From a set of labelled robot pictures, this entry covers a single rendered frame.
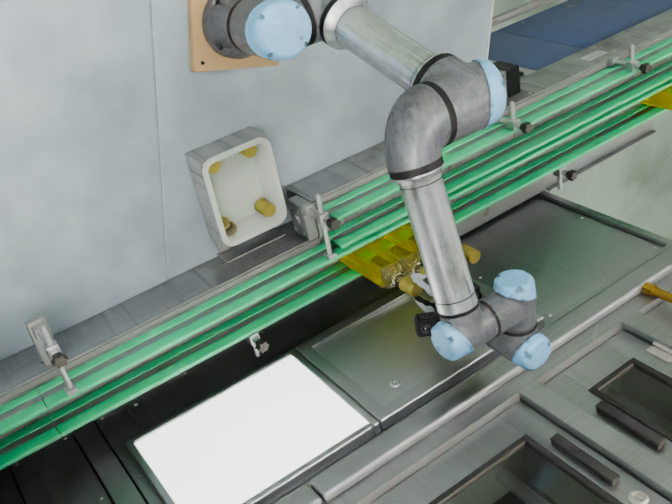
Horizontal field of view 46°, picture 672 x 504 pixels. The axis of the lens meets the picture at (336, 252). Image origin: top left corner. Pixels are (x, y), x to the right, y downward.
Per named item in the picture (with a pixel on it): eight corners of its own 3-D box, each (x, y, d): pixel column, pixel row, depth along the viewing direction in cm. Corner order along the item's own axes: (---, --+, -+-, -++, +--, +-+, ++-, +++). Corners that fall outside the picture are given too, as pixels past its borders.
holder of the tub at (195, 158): (215, 255, 193) (230, 267, 187) (184, 153, 179) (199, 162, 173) (275, 226, 200) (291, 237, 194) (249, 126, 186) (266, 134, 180)
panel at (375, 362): (128, 452, 171) (195, 552, 145) (124, 442, 170) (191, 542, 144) (446, 271, 207) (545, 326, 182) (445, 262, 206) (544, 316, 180)
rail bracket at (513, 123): (486, 124, 211) (523, 136, 201) (484, 98, 208) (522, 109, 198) (497, 118, 213) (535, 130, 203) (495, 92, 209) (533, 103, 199)
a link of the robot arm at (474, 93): (277, -20, 162) (455, 102, 129) (337, -39, 168) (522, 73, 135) (281, 34, 170) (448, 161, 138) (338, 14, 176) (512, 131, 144)
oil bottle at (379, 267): (337, 260, 199) (389, 294, 182) (334, 241, 196) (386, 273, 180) (355, 251, 201) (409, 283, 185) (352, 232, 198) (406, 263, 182)
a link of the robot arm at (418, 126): (386, 103, 126) (467, 372, 140) (439, 81, 130) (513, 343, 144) (349, 106, 136) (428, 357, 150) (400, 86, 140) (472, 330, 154)
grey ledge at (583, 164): (400, 245, 222) (426, 260, 214) (395, 218, 218) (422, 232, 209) (627, 124, 261) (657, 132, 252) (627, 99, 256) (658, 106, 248)
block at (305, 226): (292, 233, 196) (307, 243, 191) (284, 199, 191) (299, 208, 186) (304, 227, 197) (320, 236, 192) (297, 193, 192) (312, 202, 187)
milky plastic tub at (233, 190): (209, 238, 190) (226, 250, 184) (184, 153, 179) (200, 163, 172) (271, 209, 197) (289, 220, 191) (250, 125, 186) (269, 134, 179)
